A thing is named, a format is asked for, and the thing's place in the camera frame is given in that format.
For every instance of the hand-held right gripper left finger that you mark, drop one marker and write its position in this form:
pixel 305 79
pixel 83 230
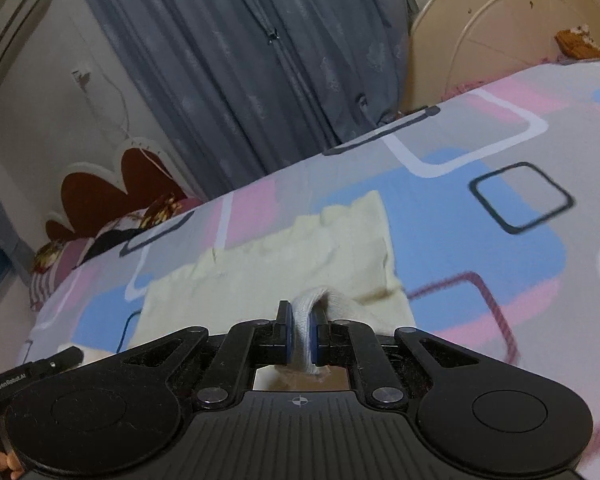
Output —
pixel 289 332

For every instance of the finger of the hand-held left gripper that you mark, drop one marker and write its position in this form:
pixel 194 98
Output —
pixel 69 358

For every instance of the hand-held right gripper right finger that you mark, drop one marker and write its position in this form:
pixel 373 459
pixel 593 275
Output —
pixel 320 345

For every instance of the cream knit sweater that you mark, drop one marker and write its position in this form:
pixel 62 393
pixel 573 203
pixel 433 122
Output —
pixel 260 270

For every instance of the striped pink pillow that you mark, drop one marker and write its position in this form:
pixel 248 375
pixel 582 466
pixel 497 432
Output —
pixel 50 285

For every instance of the yellow floral cloth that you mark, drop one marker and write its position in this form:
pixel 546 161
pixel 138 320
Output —
pixel 50 255

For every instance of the dark floral pillow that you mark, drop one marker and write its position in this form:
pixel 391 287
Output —
pixel 130 225

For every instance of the red heart-shaped headboard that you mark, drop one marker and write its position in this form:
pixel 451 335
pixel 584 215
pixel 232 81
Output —
pixel 95 195

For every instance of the patterned grey bed cover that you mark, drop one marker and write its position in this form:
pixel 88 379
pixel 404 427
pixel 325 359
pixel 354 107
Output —
pixel 480 200

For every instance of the blue-grey curtain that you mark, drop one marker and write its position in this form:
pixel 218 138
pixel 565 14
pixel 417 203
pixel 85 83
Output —
pixel 230 60

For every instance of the white air conditioner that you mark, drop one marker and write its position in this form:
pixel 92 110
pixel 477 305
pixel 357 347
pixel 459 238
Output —
pixel 10 30

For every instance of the cream arched headboard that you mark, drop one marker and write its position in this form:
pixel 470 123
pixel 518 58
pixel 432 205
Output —
pixel 505 35

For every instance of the orange floral cloth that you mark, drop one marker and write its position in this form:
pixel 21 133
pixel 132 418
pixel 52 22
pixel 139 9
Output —
pixel 577 42

